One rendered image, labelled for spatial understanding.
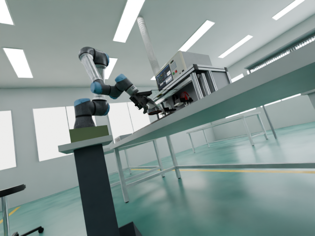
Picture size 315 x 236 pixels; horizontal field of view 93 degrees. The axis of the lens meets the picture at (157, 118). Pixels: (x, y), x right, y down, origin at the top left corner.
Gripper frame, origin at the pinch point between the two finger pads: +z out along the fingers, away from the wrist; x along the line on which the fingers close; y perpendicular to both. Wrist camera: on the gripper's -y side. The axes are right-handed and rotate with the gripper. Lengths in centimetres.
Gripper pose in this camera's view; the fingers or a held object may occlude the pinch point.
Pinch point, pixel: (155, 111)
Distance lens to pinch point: 110.7
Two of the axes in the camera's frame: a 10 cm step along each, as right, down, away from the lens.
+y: -5.4, 6.5, -5.4
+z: 6.9, 7.1, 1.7
